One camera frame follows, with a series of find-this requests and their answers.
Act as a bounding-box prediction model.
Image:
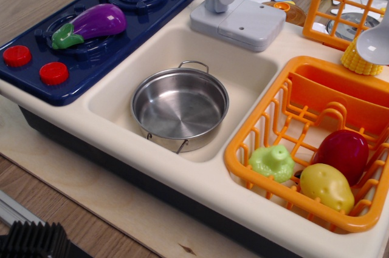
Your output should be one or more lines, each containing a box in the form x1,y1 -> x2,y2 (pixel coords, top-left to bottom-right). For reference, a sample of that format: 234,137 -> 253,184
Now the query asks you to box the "purple toy eggplant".
51,4 -> 127,50

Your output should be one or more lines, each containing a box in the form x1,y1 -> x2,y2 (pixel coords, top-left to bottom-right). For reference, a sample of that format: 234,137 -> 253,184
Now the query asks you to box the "cream toy sink unit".
1,0 -> 388,257

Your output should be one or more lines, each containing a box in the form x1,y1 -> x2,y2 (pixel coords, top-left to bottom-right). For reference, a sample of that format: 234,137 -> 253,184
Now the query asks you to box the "green toy lettuce piece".
249,144 -> 295,183

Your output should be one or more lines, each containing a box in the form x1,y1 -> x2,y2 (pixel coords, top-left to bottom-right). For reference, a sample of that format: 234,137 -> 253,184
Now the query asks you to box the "grey toy faucet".
190,0 -> 286,52

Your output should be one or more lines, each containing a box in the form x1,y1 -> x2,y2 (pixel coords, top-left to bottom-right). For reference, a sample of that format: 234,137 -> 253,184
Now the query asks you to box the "orange dish drainer basket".
224,56 -> 388,233

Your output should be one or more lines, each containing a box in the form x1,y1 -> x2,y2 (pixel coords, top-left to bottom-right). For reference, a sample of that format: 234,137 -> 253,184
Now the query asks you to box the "brown wooden bowl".
263,1 -> 307,27

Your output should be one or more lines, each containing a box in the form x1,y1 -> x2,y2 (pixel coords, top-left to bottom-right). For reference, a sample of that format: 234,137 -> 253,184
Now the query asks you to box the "yellow toy potato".
300,163 -> 355,214

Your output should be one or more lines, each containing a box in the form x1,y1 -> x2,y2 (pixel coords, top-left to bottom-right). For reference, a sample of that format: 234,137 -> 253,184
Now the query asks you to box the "red stove knob right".
39,62 -> 69,86

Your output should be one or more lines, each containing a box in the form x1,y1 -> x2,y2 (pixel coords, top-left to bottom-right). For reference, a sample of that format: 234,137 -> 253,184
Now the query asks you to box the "red stove knob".
3,45 -> 32,67
39,62 -> 69,86

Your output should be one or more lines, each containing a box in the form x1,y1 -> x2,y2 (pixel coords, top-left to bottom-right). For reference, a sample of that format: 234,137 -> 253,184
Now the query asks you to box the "dark red toy fruit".
311,130 -> 369,186

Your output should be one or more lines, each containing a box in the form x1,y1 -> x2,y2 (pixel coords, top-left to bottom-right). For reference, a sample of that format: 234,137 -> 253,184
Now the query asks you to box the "yellow toy corn cob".
340,38 -> 383,76

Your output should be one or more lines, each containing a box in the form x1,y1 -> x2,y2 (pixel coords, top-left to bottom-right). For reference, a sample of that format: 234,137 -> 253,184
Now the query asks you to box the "navy blue toy stove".
1,0 -> 193,106

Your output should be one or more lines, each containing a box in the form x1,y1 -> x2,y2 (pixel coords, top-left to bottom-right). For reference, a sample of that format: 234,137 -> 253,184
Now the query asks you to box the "steel pot behind rack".
326,12 -> 377,42

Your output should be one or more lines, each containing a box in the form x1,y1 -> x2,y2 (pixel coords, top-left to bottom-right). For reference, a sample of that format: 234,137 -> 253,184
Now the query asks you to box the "red stove knob left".
3,45 -> 32,67

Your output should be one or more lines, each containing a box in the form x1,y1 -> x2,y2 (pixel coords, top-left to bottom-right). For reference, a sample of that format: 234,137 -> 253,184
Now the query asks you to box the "orange upright grid rack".
303,0 -> 384,51

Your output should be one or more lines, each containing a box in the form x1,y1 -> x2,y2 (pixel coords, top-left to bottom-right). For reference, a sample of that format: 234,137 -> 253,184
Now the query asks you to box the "grey plastic spoon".
356,8 -> 388,66

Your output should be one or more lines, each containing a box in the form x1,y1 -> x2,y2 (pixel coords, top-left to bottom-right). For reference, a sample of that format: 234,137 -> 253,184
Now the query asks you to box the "black ribbed object bottom left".
1,222 -> 90,258

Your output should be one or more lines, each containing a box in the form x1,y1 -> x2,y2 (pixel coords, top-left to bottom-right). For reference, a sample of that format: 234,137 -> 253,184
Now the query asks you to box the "steel pan with handles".
131,61 -> 230,154

